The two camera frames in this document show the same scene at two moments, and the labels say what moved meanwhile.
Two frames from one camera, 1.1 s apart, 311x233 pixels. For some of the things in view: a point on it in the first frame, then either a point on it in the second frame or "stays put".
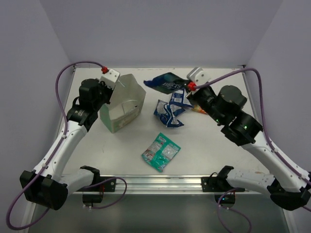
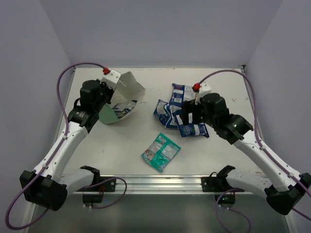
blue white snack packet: (179, 97) stays put
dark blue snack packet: (167, 83) to (191, 129)
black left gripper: (107, 91) stays put
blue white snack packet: (166, 113) stays put
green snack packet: (160, 152) stays put
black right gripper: (193, 95) to (191, 107)
